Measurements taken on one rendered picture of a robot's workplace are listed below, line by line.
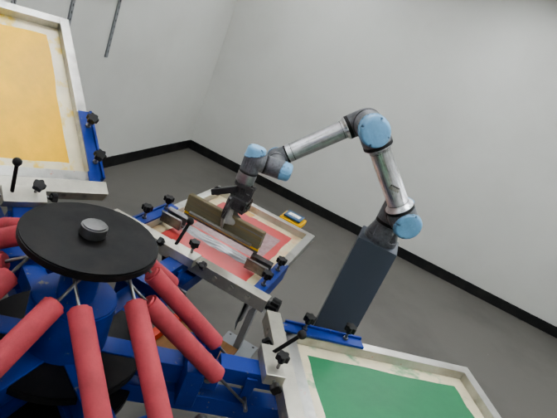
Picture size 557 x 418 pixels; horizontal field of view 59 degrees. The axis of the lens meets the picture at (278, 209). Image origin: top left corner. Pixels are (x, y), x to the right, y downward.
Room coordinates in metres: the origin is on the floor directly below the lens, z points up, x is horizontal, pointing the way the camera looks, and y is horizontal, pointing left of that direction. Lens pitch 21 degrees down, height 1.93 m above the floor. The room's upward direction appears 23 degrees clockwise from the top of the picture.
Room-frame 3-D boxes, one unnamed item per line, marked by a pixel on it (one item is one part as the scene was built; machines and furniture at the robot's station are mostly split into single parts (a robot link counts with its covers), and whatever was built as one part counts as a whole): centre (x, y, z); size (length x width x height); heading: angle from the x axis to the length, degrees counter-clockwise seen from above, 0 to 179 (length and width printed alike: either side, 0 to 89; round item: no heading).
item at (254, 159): (1.80, 0.16, 1.39); 0.09 x 0.08 x 0.11; 101
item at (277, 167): (1.84, 0.07, 1.39); 0.11 x 0.11 x 0.08; 11
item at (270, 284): (1.70, -0.08, 0.98); 0.30 x 0.05 x 0.07; 168
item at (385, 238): (2.06, -0.47, 1.25); 0.15 x 0.15 x 0.10
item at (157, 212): (1.82, 0.47, 0.98); 0.30 x 0.05 x 0.07; 168
